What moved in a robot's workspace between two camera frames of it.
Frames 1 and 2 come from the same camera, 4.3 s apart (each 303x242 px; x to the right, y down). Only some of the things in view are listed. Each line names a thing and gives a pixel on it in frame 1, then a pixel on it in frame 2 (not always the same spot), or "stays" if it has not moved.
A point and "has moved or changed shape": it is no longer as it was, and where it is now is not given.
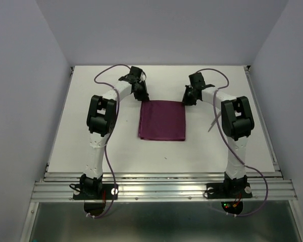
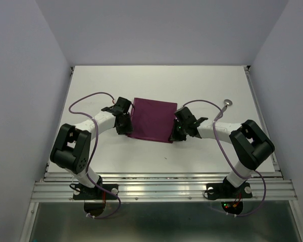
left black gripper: x=144 y=96 -> x=128 y=128
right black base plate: x=228 y=190 stays
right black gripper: x=185 y=100 -> x=174 y=135
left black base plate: x=95 y=191 stays
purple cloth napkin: x=162 y=120 has moved or changed shape
